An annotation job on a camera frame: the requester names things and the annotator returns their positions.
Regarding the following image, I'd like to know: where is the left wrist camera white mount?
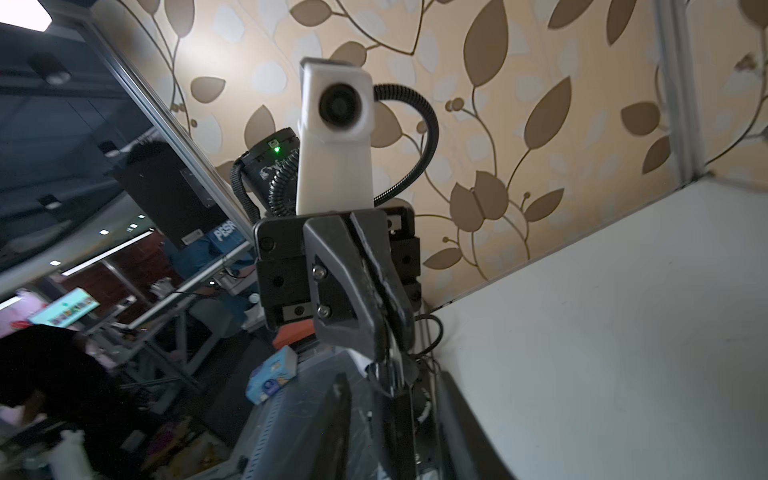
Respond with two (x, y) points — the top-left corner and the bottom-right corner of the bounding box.
(296, 57), (375, 215)

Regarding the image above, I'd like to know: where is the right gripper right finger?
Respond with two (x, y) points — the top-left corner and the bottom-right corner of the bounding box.
(436, 371), (516, 480)

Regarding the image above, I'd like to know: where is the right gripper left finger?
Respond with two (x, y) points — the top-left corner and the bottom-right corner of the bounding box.
(300, 373), (352, 479)

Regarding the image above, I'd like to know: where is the aluminium frame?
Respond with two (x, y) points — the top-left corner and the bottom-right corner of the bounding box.
(651, 0), (705, 186)

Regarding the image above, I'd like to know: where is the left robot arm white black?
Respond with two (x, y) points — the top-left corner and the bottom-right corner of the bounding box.
(230, 84), (440, 363)

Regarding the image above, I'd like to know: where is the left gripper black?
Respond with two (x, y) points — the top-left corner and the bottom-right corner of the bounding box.
(254, 206), (422, 360)

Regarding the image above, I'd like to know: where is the computer monitor screen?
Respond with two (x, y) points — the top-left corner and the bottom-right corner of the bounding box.
(28, 288), (100, 328)

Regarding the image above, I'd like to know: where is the person in black shirt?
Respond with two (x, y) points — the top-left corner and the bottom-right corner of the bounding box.
(1, 325), (122, 476)

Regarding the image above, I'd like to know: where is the blue tissue box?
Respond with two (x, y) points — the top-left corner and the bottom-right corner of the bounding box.
(245, 345), (298, 405)

